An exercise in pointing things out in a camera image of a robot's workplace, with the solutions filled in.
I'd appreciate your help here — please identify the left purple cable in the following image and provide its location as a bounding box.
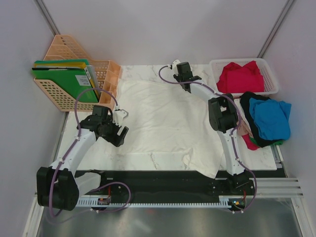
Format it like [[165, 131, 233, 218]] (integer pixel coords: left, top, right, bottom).
[[45, 88, 131, 225]]

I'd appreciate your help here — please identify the black t shirt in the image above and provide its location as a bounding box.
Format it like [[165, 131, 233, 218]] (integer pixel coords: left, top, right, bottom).
[[240, 92, 276, 148]]

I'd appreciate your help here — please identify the red t shirt on table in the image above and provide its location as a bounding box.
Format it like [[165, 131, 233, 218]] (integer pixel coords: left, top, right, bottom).
[[242, 134, 260, 151]]

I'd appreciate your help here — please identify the red t shirt in basket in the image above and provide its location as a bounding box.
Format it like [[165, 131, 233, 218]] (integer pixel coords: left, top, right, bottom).
[[217, 61, 264, 93]]

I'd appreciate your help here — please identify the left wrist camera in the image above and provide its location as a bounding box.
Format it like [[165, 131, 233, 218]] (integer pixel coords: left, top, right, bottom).
[[113, 109, 128, 125]]

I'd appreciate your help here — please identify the beige pink t shirt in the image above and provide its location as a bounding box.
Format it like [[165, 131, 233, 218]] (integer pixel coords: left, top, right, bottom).
[[237, 119, 253, 138]]

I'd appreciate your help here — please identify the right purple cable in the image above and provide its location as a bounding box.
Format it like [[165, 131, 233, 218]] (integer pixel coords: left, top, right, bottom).
[[158, 64, 259, 214]]

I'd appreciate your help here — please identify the peach plastic file organizer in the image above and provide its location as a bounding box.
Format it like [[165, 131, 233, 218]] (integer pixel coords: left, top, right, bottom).
[[32, 35, 121, 112]]

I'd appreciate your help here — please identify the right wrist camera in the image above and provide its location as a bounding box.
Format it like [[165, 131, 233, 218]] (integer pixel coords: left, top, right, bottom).
[[169, 59, 181, 74]]

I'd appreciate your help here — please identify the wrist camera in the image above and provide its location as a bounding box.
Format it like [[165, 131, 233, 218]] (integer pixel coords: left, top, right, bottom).
[[169, 59, 181, 74], [113, 109, 128, 125]]

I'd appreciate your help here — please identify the white t shirt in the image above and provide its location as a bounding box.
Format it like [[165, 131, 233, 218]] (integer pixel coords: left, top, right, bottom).
[[104, 69, 250, 179]]

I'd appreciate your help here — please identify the purple cable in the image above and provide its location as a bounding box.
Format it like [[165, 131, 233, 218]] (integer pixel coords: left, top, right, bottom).
[[45, 88, 131, 225], [158, 64, 259, 214]]

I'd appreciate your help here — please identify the white slotted cable duct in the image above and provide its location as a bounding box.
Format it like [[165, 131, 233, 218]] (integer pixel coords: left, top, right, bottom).
[[76, 196, 245, 208]]

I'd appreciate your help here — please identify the green file folder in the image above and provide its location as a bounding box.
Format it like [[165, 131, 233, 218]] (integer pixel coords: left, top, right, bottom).
[[32, 66, 95, 99]]

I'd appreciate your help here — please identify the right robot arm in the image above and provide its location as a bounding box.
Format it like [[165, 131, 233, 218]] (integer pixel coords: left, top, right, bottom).
[[170, 60, 256, 196]]

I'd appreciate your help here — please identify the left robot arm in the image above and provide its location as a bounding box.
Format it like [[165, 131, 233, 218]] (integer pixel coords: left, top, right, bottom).
[[36, 106, 129, 211]]

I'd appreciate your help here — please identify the blue t shirt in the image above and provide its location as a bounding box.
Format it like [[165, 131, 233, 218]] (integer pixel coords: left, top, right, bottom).
[[249, 98, 292, 141]]

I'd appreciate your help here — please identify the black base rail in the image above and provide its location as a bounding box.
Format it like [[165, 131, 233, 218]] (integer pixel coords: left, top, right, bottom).
[[88, 168, 285, 203]]

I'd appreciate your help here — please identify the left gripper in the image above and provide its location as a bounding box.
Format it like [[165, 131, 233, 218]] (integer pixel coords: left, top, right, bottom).
[[100, 115, 128, 147]]

